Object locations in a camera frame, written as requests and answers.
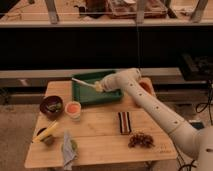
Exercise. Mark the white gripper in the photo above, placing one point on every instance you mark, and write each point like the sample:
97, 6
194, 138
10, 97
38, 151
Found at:
108, 83

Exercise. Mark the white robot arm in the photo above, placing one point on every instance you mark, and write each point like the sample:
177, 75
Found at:
197, 144

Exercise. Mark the green plastic tray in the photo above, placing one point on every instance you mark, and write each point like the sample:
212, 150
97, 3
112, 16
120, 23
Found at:
87, 95

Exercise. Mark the white cup with orange content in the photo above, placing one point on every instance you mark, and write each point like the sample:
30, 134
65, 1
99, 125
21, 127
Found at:
73, 110

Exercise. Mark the striped cloth piece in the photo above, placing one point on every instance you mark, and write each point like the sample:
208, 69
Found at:
125, 124

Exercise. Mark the orange bowl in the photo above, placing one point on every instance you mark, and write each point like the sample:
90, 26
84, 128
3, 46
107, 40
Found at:
146, 87

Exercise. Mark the wooden table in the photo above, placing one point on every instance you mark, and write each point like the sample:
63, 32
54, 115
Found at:
99, 140

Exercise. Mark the dark purple bowl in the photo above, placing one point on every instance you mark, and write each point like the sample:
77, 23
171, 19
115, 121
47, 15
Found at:
51, 106

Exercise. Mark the brown grape bunch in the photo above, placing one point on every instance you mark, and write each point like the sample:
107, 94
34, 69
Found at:
142, 140

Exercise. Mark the grey green cloth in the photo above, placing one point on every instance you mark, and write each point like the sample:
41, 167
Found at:
69, 151

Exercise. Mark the yellow corn toy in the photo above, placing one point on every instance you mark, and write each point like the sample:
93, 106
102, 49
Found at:
46, 132

